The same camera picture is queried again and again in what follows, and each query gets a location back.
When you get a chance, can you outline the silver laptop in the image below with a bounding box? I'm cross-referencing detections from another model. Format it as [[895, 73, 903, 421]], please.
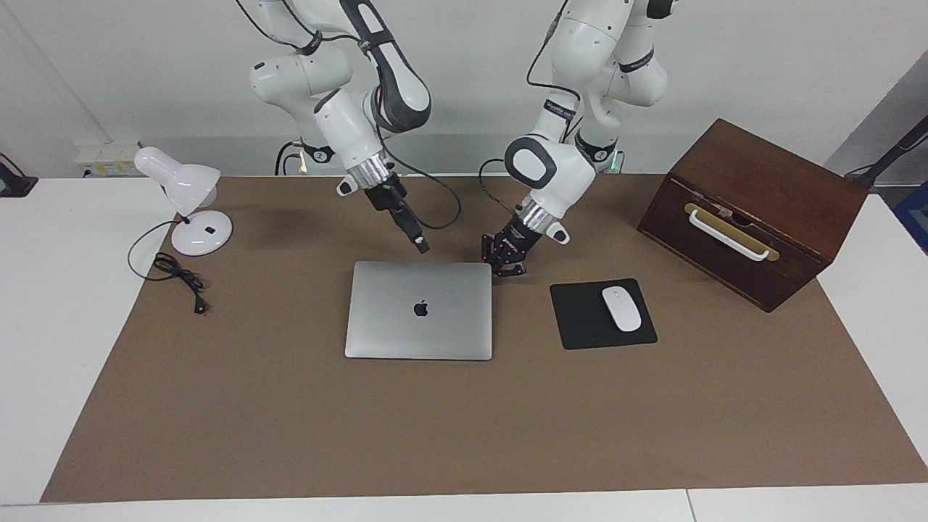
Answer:
[[344, 261, 494, 361]]

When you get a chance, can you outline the black mouse pad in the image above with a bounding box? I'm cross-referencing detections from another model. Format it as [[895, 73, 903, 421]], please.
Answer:
[[550, 278, 658, 351]]

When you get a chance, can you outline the white computer mouse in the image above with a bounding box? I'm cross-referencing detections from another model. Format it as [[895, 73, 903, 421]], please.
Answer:
[[602, 286, 643, 333]]

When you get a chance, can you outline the brown table mat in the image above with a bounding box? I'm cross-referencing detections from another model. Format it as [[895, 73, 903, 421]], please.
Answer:
[[40, 174, 928, 503]]

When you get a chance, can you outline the white desk lamp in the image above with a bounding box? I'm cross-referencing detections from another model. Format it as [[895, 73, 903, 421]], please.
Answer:
[[134, 146, 234, 257]]

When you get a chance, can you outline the dark brown wooden box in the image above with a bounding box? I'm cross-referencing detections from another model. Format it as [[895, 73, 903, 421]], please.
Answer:
[[637, 118, 869, 313]]

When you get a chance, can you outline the white power strip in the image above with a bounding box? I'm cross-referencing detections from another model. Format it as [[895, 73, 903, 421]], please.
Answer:
[[76, 141, 140, 178]]

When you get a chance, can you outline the black tripod pole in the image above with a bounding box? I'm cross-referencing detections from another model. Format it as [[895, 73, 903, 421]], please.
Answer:
[[845, 116, 928, 191]]

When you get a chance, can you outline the blue crate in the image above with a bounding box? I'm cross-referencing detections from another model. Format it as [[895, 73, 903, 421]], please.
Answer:
[[893, 181, 928, 254]]

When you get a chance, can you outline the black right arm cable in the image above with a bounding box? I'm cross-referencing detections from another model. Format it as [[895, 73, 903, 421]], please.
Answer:
[[377, 134, 463, 230]]

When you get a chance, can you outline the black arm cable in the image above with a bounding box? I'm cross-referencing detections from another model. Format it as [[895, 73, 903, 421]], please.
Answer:
[[377, 134, 463, 230], [478, 0, 581, 233]]

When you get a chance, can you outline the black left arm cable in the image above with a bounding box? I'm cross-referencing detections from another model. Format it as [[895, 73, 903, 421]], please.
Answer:
[[478, 0, 581, 233]]

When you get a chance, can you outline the white box handle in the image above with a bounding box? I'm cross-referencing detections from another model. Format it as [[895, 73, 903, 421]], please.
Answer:
[[689, 209, 771, 262]]

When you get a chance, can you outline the black lamp power cable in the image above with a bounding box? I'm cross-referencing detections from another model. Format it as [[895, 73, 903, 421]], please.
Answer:
[[128, 220, 210, 315]]

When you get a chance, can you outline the black clamp mount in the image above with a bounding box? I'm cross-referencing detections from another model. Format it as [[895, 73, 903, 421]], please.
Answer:
[[0, 154, 38, 198]]

